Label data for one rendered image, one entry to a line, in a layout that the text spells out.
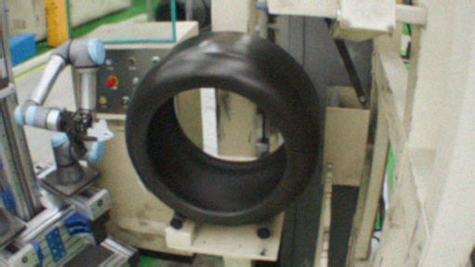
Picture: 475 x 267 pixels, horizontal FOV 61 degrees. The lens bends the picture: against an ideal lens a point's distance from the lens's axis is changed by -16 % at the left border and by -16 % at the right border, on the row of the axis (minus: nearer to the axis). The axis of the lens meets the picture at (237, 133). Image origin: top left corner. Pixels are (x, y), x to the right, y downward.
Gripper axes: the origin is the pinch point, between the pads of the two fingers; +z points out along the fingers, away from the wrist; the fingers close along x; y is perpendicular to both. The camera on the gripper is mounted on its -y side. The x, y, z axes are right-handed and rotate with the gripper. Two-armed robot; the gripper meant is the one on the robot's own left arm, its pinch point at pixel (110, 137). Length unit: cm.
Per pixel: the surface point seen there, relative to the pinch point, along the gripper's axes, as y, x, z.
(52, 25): -115, 460, -321
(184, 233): -24.0, -10.5, 29.3
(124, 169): -54, 59, -20
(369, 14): 62, -46, 67
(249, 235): -28, -1, 50
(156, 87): 26.2, -12.4, 20.2
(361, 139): 5, 19, 81
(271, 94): 29, -12, 50
